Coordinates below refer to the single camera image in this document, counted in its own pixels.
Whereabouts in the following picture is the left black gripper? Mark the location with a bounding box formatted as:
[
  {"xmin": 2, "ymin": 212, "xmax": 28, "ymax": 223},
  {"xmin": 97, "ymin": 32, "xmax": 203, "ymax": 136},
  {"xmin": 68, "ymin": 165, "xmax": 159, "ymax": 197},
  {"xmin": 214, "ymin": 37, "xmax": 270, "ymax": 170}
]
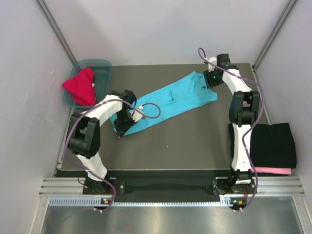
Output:
[{"xmin": 113, "ymin": 109, "xmax": 137, "ymax": 138}]

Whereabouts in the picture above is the cyan t shirt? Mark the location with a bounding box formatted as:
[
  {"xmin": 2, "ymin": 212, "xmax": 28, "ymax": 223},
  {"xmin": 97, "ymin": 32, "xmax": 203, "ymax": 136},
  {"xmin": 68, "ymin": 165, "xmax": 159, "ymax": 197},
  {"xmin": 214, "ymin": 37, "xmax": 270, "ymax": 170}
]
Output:
[{"xmin": 110, "ymin": 71, "xmax": 218, "ymax": 136}]

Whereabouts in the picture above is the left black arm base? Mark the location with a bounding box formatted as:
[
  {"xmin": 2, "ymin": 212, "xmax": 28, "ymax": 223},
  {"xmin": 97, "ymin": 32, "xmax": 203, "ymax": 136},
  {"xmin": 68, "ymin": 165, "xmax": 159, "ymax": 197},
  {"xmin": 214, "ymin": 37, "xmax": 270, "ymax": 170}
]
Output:
[{"xmin": 77, "ymin": 172, "xmax": 126, "ymax": 195}]

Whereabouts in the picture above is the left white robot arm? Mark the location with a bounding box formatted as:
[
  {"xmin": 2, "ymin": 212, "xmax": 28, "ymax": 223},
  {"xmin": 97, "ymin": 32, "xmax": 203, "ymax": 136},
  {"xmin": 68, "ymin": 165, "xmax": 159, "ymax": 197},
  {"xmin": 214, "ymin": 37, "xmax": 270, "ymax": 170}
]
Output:
[{"xmin": 68, "ymin": 90, "xmax": 137, "ymax": 194}]

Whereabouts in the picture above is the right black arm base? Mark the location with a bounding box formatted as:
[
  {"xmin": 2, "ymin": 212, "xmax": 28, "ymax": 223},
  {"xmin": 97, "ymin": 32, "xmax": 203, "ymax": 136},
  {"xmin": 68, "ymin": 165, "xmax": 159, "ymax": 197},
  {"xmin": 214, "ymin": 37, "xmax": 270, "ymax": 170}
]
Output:
[{"xmin": 212, "ymin": 177, "xmax": 255, "ymax": 195}]

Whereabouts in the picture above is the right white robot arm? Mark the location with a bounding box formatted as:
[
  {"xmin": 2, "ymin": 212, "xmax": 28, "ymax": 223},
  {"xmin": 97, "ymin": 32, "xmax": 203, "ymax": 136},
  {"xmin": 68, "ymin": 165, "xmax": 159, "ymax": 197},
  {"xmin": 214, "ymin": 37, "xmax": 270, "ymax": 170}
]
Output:
[{"xmin": 201, "ymin": 54, "xmax": 260, "ymax": 193}]

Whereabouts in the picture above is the red t shirt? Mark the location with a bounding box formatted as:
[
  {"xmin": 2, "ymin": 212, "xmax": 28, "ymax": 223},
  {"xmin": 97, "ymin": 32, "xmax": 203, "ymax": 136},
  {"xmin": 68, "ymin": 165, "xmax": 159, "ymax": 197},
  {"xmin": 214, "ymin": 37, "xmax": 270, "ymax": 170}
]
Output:
[{"xmin": 62, "ymin": 68, "xmax": 97, "ymax": 106}]

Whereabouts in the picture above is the teal plastic basket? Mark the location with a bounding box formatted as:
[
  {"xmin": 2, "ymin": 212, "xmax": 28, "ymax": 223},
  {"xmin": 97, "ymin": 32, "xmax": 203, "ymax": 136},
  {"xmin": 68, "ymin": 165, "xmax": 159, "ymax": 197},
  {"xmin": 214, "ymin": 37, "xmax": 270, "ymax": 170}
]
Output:
[{"xmin": 62, "ymin": 59, "xmax": 113, "ymax": 109}]

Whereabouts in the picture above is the black folded t shirt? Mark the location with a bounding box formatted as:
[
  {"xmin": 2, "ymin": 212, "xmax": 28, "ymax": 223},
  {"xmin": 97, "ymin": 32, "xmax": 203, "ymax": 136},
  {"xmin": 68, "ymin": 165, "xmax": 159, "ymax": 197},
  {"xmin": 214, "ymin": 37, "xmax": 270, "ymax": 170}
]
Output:
[{"xmin": 228, "ymin": 122, "xmax": 298, "ymax": 169}]

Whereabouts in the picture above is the pink folded t shirt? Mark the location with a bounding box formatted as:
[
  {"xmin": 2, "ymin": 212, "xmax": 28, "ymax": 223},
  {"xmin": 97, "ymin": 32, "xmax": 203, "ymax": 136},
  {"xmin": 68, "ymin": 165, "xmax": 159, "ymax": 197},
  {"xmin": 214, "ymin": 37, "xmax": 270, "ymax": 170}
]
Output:
[{"xmin": 255, "ymin": 167, "xmax": 292, "ymax": 175}]

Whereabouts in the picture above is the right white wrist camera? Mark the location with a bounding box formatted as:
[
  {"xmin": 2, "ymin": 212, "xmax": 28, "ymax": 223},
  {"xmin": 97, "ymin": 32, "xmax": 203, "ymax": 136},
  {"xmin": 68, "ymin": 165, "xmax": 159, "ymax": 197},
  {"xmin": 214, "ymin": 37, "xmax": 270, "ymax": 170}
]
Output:
[{"xmin": 206, "ymin": 57, "xmax": 217, "ymax": 72}]

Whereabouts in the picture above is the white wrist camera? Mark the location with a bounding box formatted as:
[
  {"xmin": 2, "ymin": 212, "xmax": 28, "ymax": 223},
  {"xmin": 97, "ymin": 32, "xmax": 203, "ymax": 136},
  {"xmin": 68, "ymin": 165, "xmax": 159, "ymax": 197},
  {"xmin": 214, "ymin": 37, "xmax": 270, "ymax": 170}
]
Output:
[
  {"xmin": 206, "ymin": 57, "xmax": 217, "ymax": 72},
  {"xmin": 131, "ymin": 105, "xmax": 145, "ymax": 123}
]

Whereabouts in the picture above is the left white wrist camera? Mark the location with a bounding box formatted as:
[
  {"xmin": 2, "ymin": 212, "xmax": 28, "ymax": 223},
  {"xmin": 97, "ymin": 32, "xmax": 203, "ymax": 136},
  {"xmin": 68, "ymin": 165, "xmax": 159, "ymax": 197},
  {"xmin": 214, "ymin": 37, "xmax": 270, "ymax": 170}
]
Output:
[{"xmin": 131, "ymin": 105, "xmax": 145, "ymax": 123}]

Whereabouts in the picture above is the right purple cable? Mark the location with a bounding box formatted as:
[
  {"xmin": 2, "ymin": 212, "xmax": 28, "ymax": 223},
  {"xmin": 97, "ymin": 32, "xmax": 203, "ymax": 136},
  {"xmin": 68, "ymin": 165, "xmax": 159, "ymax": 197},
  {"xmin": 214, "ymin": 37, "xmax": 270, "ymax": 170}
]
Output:
[{"xmin": 197, "ymin": 47, "xmax": 265, "ymax": 212}]

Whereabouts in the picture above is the purple cable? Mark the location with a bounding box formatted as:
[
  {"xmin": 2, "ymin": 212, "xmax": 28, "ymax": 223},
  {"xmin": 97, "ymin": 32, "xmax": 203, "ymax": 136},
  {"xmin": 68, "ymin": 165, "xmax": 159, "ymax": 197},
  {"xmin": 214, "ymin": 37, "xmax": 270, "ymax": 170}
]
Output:
[
  {"xmin": 62, "ymin": 97, "xmax": 161, "ymax": 212},
  {"xmin": 197, "ymin": 47, "xmax": 265, "ymax": 212}
]

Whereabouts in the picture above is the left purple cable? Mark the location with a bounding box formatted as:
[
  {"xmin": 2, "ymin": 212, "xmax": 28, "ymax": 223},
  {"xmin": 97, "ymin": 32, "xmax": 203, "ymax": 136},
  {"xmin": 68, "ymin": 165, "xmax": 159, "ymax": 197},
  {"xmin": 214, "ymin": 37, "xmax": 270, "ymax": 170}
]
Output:
[{"xmin": 62, "ymin": 97, "xmax": 161, "ymax": 212}]

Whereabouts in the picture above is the right aluminium corner post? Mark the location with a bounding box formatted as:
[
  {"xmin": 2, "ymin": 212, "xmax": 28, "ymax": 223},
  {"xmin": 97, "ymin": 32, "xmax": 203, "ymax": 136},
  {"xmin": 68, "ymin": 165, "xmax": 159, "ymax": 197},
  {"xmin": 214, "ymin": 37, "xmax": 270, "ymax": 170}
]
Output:
[{"xmin": 252, "ymin": 0, "xmax": 298, "ymax": 71}]

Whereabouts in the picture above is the aluminium corner post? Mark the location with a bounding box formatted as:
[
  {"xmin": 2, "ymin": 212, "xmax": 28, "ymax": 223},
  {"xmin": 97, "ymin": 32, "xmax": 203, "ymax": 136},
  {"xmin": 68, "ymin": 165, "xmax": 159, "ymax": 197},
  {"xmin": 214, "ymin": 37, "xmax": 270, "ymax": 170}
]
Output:
[
  {"xmin": 35, "ymin": 0, "xmax": 77, "ymax": 65},
  {"xmin": 252, "ymin": 0, "xmax": 298, "ymax": 71}
]

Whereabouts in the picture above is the grey slotted cable duct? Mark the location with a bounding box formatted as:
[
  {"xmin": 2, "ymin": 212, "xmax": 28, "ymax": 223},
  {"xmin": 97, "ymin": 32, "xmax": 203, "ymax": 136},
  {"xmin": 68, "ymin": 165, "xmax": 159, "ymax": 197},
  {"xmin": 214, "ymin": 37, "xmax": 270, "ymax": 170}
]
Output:
[{"xmin": 49, "ymin": 197, "xmax": 243, "ymax": 207}]

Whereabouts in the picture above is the aluminium front rail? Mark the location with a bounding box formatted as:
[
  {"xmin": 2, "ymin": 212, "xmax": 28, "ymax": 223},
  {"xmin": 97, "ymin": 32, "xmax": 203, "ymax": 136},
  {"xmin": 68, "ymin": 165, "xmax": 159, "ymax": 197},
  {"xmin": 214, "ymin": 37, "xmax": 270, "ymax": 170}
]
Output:
[{"xmin": 39, "ymin": 176, "xmax": 304, "ymax": 196}]

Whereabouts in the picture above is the left aluminium corner post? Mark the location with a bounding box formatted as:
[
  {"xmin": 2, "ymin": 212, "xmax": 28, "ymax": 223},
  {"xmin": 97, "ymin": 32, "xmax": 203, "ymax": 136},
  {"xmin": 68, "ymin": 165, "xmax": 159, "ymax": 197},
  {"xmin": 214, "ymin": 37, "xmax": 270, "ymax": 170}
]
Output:
[{"xmin": 35, "ymin": 0, "xmax": 77, "ymax": 65}]

